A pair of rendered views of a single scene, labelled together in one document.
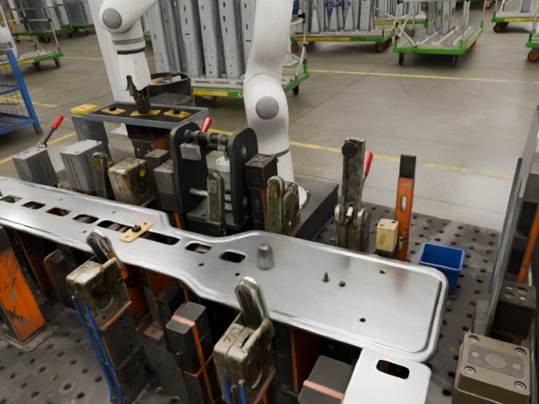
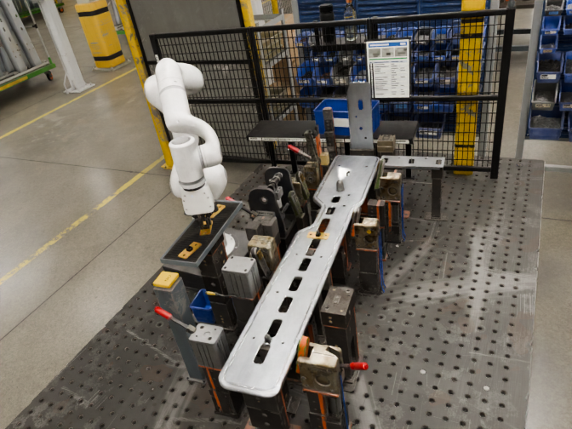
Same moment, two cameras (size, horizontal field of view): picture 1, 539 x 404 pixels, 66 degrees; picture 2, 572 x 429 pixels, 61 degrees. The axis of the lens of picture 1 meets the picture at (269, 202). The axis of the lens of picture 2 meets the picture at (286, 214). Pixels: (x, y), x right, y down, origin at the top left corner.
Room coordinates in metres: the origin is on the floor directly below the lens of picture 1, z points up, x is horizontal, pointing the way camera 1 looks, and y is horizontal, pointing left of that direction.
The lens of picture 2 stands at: (1.06, 1.80, 2.09)
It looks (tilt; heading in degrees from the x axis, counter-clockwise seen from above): 33 degrees down; 265
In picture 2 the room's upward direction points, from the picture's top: 10 degrees counter-clockwise
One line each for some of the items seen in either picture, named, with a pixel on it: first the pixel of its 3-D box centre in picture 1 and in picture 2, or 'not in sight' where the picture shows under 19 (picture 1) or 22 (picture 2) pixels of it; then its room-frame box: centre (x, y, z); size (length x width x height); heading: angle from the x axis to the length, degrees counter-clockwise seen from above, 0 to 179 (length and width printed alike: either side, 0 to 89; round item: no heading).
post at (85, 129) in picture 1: (103, 173); (185, 331); (1.36, 0.57, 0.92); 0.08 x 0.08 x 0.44; 60
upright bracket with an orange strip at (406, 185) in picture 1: (399, 264); (322, 173); (0.68, -0.26, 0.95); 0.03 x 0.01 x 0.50; 60
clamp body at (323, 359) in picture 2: not in sight; (326, 394); (0.96, 0.92, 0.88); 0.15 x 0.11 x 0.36; 150
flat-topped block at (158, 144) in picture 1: (160, 183); (218, 280); (1.23, 0.35, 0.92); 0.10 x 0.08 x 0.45; 60
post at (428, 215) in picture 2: not in sight; (437, 191); (0.19, -0.04, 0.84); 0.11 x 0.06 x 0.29; 150
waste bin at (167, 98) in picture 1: (170, 116); not in sight; (3.82, 0.85, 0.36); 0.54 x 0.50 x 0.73; 145
